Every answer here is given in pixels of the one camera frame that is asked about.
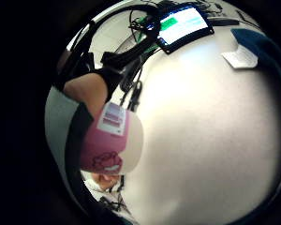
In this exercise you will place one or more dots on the blue cloth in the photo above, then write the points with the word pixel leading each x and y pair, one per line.
pixel 262 47

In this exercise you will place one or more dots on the black flat bar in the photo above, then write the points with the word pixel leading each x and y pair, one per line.
pixel 224 22

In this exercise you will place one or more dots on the the person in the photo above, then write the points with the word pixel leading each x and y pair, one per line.
pixel 57 122

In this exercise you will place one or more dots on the pink cup with white label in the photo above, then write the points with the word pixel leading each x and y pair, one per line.
pixel 107 142

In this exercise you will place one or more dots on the white paper card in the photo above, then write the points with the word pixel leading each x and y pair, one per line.
pixel 240 58

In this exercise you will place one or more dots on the black framed display screen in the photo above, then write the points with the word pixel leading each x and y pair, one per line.
pixel 184 24

